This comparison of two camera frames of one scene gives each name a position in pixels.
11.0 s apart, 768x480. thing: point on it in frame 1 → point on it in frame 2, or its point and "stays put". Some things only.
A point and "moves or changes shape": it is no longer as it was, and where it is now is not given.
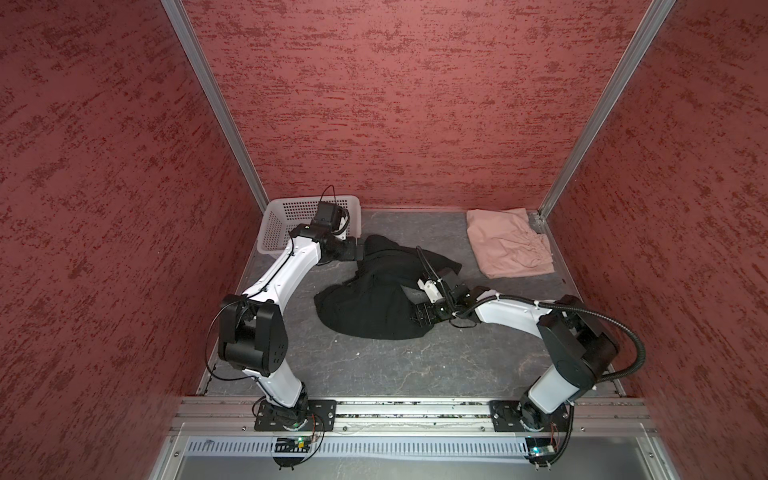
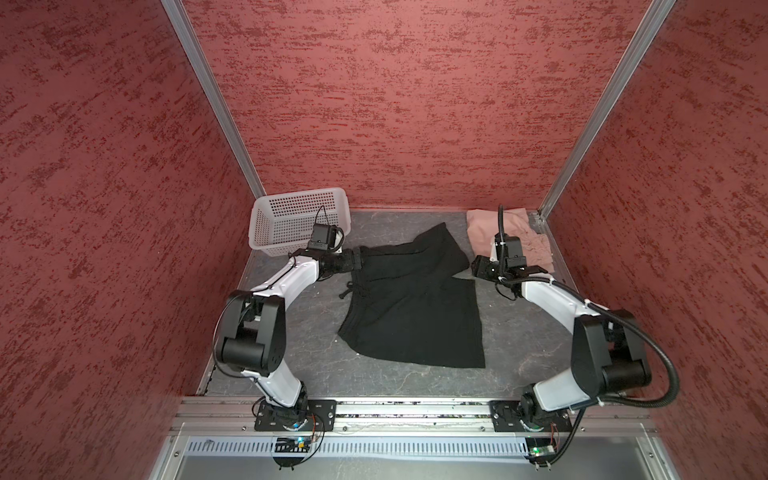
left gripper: x=349 y=254 → x=347 y=263
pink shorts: x=506 y=245 stays put
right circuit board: x=540 y=449 stays put
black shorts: x=371 y=303 moves or changes shape
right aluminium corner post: x=657 y=14 stays put
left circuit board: x=292 y=445 stays put
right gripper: x=432 y=318 → x=479 y=266
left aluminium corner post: x=187 y=32 stays put
